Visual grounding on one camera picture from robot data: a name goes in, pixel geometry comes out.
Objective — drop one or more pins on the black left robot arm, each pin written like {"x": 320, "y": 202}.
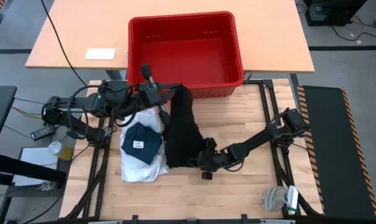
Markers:
{"x": 82, "y": 105}

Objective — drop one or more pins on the crumpled clear plastic wrapper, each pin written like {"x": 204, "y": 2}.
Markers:
{"x": 47, "y": 186}

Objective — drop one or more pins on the black power adapter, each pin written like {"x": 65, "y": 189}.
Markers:
{"x": 43, "y": 132}

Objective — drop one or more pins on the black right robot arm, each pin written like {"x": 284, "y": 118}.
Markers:
{"x": 262, "y": 140}

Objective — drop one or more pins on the light wood desk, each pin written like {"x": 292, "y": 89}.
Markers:
{"x": 268, "y": 37}

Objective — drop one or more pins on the black garment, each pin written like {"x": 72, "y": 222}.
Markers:
{"x": 183, "y": 130}

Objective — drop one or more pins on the red plastic laundry basket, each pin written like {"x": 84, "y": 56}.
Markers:
{"x": 187, "y": 56}

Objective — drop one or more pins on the black metal table frame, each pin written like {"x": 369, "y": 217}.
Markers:
{"x": 101, "y": 193}

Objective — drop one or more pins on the white shirt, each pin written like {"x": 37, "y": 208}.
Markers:
{"x": 138, "y": 172}

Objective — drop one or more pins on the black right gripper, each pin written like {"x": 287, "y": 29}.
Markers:
{"x": 208, "y": 157}

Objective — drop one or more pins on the silver flat phone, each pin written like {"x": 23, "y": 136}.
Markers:
{"x": 100, "y": 54}

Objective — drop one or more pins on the black hazard-striped floor mat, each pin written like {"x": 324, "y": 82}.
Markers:
{"x": 333, "y": 155}

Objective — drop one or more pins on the small white device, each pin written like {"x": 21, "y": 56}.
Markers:
{"x": 292, "y": 199}

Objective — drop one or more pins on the white board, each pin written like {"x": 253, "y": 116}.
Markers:
{"x": 35, "y": 157}

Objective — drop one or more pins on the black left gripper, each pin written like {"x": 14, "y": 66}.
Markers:
{"x": 150, "y": 95}

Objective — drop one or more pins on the black metal beam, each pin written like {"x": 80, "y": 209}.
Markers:
{"x": 13, "y": 166}

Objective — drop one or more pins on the black equipment box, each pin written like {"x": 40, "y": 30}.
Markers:
{"x": 330, "y": 12}

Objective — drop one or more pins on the dark navy garment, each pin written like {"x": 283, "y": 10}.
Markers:
{"x": 141, "y": 140}

